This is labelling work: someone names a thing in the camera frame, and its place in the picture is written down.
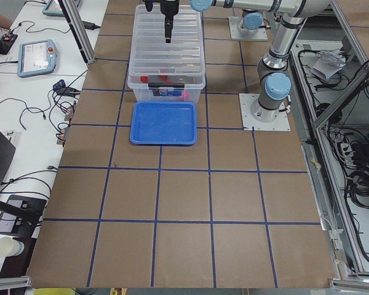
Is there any clear plastic storage box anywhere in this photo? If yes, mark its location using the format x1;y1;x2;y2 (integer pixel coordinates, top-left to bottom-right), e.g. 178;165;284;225
127;4;207;104

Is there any black power adapter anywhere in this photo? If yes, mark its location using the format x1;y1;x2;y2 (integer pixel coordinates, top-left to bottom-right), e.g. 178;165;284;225
82;21;100;30

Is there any teach pendant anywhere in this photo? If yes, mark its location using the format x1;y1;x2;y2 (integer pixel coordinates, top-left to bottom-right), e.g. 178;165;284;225
42;0;83;17
17;39;57;78

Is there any aluminium frame post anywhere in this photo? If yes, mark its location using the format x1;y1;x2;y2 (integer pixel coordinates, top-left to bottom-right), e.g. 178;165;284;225
58;0;95;65

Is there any black box latch handle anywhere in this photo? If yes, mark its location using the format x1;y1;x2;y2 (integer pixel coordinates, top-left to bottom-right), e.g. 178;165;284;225
148;82;185;89

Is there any white paper cup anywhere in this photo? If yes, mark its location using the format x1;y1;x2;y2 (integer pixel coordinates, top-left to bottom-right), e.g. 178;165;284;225
0;237;25;258

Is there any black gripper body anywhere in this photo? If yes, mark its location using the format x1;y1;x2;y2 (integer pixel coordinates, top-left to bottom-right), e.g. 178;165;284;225
160;0;179;31

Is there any clear plastic box lid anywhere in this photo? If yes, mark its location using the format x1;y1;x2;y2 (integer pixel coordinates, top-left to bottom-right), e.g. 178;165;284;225
127;4;207;85

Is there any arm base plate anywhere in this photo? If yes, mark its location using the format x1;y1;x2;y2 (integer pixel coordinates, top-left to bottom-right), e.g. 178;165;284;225
228;17;268;42
239;93;291;132

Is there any blue plastic tray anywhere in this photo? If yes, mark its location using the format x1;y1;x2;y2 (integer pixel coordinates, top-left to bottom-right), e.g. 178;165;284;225
130;101;197;146

